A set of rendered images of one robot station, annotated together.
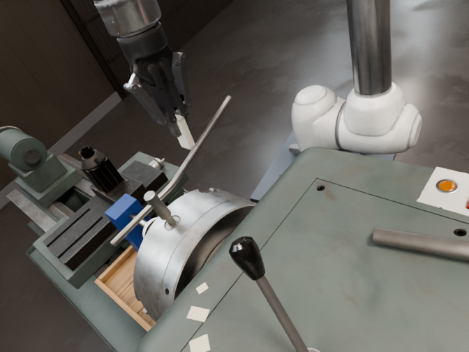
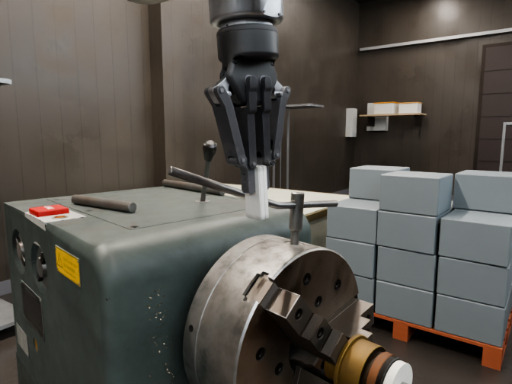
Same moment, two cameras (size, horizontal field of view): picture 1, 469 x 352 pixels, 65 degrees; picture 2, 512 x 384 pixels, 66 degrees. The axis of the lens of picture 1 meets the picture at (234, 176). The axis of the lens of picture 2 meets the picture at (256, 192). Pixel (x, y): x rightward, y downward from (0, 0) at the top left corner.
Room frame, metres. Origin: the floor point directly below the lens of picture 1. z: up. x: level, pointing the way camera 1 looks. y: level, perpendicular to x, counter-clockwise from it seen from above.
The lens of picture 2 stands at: (1.12, -0.04, 1.41)
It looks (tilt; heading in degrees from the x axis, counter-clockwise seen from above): 8 degrees down; 169
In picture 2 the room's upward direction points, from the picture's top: straight up
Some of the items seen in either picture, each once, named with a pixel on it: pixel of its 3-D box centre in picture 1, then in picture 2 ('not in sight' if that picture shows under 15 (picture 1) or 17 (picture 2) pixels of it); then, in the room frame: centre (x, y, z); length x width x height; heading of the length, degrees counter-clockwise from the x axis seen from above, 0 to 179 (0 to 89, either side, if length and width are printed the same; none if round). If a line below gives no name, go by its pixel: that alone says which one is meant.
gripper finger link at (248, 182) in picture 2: (185, 114); (242, 174); (0.64, 0.04, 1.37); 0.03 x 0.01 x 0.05; 124
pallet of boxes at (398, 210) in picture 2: not in sight; (420, 248); (-1.47, 1.71, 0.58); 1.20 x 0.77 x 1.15; 42
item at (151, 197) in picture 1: (165, 214); (295, 226); (0.51, 0.14, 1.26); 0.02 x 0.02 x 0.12
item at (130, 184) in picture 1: (118, 189); not in sight; (1.05, 0.38, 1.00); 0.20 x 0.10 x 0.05; 33
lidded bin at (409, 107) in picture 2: not in sight; (410, 108); (-6.75, 4.83, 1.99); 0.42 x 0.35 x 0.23; 43
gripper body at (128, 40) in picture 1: (149, 55); (249, 67); (0.63, 0.05, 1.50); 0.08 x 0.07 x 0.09; 124
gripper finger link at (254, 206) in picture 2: (183, 130); (254, 192); (0.63, 0.05, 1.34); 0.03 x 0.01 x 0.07; 34
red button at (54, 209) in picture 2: not in sight; (49, 212); (0.27, -0.31, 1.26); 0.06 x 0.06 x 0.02; 33
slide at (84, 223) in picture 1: (107, 209); not in sight; (1.03, 0.45, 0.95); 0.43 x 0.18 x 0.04; 123
